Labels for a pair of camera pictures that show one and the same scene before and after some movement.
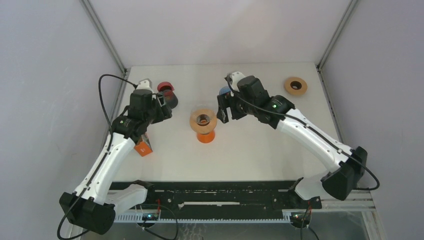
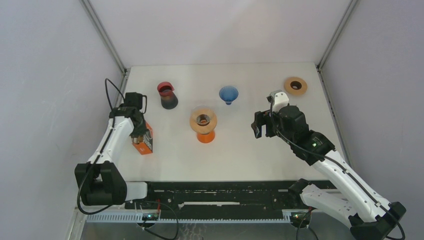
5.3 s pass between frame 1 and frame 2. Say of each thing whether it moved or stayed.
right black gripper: moved
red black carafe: stayed
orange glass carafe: stayed
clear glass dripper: stayed
